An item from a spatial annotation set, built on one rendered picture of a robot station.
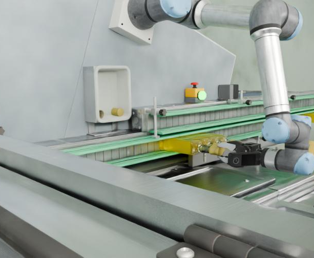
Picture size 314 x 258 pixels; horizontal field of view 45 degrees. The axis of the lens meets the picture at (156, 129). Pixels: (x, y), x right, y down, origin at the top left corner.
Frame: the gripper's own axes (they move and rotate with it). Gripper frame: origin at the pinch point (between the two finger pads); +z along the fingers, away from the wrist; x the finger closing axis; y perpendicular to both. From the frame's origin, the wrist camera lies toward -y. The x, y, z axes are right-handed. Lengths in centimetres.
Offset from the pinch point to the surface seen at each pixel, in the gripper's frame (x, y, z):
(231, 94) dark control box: 17, 57, 35
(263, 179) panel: -12.4, 13.8, -11.1
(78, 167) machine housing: 24, -98, -61
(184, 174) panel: -12.5, -0.6, 17.7
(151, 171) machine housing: -15.3, 0.1, 39.1
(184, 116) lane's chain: 9.5, 14.2, 30.7
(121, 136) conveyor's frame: 5.6, -23.2, 30.8
